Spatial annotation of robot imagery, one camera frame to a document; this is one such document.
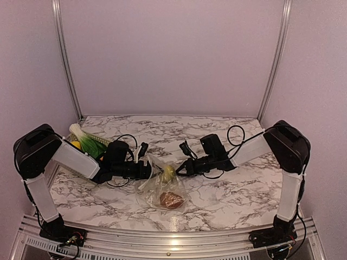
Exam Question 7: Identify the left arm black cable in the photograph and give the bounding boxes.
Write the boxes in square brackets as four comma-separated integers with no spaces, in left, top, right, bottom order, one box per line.
[105,134,139,187]

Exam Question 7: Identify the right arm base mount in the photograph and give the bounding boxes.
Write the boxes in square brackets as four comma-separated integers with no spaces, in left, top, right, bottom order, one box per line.
[248,216,298,248]

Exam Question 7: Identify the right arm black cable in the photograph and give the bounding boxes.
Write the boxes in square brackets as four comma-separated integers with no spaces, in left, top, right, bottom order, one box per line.
[203,125,310,244]

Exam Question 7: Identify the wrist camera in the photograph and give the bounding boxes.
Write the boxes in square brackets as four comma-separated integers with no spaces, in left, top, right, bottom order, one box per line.
[133,142,149,163]
[179,141,198,160]

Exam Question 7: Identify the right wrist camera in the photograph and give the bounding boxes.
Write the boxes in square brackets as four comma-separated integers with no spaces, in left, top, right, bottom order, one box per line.
[179,141,198,160]

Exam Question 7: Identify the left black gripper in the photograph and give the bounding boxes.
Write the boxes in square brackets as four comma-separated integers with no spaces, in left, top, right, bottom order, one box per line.
[112,160,164,180]

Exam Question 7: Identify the fake yellow corn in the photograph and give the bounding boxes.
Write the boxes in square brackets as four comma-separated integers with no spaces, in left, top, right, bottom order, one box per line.
[162,165,176,183]

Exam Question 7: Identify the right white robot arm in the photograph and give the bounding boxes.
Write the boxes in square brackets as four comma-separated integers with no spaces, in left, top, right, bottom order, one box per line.
[176,120,311,243]

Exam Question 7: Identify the front aluminium table rail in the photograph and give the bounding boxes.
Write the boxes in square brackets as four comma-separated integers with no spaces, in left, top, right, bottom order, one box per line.
[16,215,326,260]

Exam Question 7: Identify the fake green bok choy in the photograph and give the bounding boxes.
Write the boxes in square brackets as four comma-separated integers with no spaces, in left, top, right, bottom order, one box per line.
[69,123,107,159]

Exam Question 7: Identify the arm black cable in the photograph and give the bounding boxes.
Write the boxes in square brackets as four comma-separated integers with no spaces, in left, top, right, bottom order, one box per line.
[203,125,310,244]
[105,134,139,187]

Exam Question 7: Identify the clear polka dot zip bag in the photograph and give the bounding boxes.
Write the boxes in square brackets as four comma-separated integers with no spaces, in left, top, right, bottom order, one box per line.
[135,155,190,211]

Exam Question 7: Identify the right aluminium frame post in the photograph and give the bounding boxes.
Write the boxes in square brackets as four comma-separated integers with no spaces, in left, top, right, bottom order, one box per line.
[257,0,293,123]

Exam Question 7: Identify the left aluminium frame post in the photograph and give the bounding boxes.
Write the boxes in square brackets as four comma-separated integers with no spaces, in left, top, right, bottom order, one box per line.
[52,0,83,122]

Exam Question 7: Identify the fake yellow lemon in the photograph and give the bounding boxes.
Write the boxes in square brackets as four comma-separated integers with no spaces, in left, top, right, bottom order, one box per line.
[71,141,82,150]

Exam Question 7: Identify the aluminium frame post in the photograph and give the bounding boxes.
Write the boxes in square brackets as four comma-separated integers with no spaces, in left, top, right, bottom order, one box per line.
[52,0,83,122]
[257,0,293,123]

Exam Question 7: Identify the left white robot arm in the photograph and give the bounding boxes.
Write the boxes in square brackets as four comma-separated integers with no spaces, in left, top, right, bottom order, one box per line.
[13,124,153,241]

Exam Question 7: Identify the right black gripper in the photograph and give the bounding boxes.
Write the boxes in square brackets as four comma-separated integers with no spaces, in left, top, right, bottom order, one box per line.
[174,154,216,177]

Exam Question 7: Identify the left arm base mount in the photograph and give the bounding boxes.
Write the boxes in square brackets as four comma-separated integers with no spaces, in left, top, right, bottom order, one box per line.
[40,215,87,246]

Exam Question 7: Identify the pale green plastic basket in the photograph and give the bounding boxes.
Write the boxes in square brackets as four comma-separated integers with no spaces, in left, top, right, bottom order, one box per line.
[52,134,112,184]

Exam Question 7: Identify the fake brown potato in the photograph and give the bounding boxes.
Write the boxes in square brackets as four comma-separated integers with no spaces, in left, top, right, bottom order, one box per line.
[159,192,184,209]

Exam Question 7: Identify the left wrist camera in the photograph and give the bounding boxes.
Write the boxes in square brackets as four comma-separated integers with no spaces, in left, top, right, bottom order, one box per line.
[133,142,149,163]

